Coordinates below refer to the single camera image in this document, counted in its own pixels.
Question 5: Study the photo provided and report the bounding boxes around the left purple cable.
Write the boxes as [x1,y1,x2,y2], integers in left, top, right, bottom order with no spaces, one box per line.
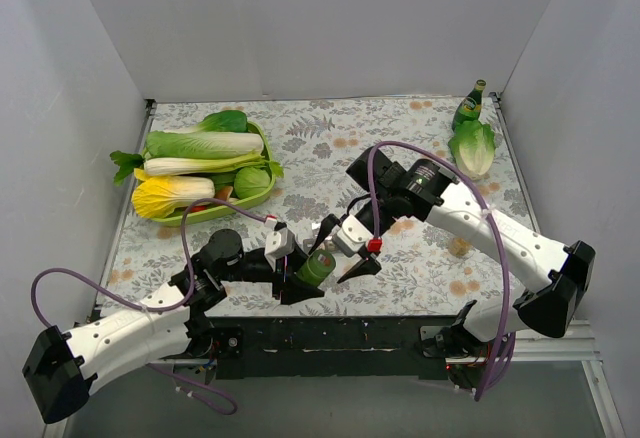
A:
[30,200,279,415]

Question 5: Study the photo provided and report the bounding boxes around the yellow cabbage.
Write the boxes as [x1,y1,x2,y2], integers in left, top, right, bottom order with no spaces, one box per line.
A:
[131,176,215,219]

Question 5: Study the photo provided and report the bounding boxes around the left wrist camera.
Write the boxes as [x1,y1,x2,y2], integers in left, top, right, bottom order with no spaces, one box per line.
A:
[264,222,295,271]

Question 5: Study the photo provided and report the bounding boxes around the green napa cabbage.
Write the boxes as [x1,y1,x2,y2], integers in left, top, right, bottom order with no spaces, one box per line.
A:
[145,131,264,159]

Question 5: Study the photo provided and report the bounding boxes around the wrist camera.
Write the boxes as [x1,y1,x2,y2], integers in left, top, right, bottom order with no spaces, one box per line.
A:
[264,222,295,271]
[332,215,373,257]

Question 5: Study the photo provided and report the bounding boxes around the green pill bottle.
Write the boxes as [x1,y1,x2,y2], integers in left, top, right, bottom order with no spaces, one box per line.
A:
[296,250,336,287]

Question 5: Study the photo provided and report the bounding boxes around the clear amber pill bottle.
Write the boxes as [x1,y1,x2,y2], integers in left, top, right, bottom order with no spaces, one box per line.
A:
[448,237,472,258]

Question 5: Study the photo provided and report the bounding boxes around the aluminium frame rail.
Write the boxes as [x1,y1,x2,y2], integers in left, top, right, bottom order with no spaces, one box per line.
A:
[64,320,599,374]

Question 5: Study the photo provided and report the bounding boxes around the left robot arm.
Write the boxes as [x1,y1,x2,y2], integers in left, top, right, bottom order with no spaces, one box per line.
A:
[22,228,336,424]

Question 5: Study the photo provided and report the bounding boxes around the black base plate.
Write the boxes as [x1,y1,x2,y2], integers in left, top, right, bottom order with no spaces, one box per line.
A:
[154,315,514,382]

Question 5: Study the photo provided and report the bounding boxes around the green glass bottle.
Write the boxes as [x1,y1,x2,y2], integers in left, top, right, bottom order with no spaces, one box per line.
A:
[452,79,486,131]

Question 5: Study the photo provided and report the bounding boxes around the green lettuce head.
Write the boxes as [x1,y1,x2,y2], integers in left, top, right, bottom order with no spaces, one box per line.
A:
[448,120,495,180]

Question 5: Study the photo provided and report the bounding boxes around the white stalk bok choy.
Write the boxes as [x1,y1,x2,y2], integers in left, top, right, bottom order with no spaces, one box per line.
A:
[109,151,268,185]

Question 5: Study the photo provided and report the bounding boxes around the grey weekly pill organizer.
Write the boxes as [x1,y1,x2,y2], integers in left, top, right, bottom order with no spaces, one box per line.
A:
[302,222,339,254]

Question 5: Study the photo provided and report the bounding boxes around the green plastic tray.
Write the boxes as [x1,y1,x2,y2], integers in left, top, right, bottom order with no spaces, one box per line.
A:
[149,120,276,228]

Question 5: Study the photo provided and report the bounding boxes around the dark green leafy vegetable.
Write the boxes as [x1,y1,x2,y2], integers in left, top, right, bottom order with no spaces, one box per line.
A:
[195,110,248,133]

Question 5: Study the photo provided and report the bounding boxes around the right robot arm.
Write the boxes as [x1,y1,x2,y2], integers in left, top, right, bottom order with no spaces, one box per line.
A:
[315,147,595,356]

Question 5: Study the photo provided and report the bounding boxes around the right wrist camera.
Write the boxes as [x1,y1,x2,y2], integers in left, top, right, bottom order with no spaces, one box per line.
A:
[332,215,373,257]

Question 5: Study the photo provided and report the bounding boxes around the round green cabbage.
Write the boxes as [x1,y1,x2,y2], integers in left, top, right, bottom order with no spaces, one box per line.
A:
[234,167,271,199]

